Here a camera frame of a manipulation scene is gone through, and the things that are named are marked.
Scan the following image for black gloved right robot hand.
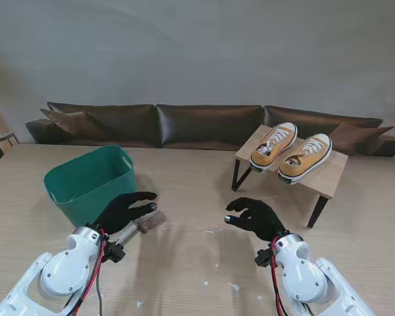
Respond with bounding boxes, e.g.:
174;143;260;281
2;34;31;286
224;197;288;242

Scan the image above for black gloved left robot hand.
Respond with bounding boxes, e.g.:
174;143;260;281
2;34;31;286
93;191;158;235

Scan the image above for yellow canvas sneaker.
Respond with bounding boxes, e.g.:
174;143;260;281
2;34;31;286
249;122;298;173
277;133;333;186

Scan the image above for green plastic basket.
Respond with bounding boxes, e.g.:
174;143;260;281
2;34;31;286
43;145;138;230

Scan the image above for small wooden stand black legs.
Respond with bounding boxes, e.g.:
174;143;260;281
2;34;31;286
230;124;350;228

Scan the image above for brown sofa cushion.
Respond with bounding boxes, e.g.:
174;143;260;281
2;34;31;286
39;108;108;139
317;120;395;156

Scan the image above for brown leather sofa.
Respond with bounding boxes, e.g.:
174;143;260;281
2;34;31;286
24;101;395;157

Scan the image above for small wooden side table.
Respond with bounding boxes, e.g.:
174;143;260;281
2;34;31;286
0;130;20;147

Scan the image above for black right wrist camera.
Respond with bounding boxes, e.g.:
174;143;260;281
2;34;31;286
254;248;273;268

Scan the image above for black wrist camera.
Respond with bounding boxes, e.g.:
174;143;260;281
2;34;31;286
102;240;126;264
254;248;273;268

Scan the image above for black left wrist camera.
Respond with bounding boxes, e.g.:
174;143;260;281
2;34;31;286
102;240;126;264

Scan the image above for red black left arm cables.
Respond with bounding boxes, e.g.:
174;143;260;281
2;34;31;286
62;228;107;316

